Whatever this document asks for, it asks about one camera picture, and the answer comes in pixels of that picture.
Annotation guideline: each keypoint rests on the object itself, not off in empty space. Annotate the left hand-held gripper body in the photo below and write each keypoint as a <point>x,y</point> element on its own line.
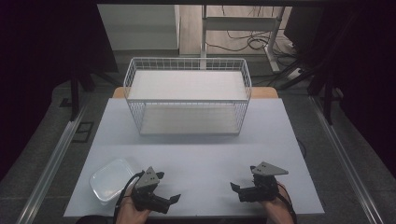
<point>146,182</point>

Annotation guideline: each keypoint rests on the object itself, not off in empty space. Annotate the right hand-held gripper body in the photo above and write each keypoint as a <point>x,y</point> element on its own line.
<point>264,186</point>

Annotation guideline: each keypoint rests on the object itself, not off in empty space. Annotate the person's right hand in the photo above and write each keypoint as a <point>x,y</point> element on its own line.
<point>280,208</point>

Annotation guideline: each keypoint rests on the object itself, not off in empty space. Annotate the person's left hand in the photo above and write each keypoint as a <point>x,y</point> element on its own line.
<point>130,214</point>

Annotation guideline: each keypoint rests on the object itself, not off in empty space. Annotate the clear plastic container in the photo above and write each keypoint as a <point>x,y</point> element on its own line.
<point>109,180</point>

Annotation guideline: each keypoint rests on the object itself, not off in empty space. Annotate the wooden table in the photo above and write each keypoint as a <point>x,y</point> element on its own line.
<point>264,92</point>

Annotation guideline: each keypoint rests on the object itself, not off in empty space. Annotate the black metal stand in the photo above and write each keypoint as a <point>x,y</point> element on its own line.
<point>74,96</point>
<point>327,102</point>

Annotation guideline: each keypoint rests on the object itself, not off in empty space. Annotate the white power strip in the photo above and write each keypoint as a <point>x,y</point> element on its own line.
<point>294,73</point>

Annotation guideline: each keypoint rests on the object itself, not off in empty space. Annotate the dark curtain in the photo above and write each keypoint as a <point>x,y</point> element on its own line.
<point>40,62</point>
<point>364,77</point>

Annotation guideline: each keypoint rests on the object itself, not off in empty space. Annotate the white cabinet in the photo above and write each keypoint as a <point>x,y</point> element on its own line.
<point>140,28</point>

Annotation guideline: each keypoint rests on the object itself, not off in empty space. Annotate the aluminium rail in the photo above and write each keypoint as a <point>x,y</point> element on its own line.
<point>53,165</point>
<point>345,161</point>

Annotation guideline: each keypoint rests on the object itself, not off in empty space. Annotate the white desk frame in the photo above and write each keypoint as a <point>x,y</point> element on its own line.
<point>239,23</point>

